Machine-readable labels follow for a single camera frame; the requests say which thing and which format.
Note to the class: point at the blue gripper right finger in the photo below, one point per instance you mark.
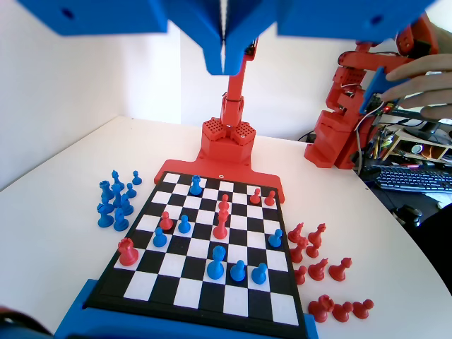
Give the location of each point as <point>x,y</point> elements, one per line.
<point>335,16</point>

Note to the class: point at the black computer keyboard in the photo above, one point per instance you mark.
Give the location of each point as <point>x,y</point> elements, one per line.
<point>413,178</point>

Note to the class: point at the person's hand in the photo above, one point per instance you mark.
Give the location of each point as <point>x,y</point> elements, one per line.
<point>431,70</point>

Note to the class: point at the blue chess piece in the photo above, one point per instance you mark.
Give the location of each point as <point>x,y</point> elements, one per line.
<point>117,196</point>
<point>126,206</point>
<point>105,219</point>

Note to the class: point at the blue chess knight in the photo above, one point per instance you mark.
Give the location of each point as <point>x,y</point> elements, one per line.
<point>120,222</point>

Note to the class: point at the red chess piece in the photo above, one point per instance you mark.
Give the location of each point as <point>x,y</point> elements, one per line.
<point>312,251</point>
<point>316,271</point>
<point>297,254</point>
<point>316,237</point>
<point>339,272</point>
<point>295,234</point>

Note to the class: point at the blue chess pawn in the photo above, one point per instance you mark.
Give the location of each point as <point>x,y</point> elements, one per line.
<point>259,275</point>
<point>183,226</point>
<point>136,180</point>
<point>238,272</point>
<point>159,240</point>
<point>131,192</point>
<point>275,240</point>

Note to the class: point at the red chess pawn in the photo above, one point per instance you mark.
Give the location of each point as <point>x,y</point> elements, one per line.
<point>166,222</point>
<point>269,200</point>
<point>362,310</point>
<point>255,198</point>
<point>223,204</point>
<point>301,276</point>
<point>340,312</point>

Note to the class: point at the tall red piece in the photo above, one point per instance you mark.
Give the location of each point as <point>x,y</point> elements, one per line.
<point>220,231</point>

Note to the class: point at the black monitor stand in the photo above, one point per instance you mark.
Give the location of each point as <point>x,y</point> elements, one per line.
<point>427,132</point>

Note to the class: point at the black and white chessboard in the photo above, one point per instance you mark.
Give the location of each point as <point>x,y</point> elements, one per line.
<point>197,293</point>

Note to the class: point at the black computer mouse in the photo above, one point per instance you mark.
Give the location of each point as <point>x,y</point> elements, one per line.
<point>408,213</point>

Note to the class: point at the red leader arm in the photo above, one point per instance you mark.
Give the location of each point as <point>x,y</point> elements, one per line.
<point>328,141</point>

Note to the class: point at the wooden desk organizer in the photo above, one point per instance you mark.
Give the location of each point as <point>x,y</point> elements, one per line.
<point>395,141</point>

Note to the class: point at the red robot arm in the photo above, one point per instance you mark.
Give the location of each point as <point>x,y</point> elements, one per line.
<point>234,88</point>

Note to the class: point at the blue base plate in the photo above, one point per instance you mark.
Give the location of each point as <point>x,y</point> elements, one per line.
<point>106,325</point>

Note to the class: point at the red chess rook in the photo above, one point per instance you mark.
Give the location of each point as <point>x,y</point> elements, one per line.
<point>319,310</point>
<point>128,256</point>

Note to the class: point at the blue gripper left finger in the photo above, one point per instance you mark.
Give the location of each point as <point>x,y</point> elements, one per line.
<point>106,14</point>

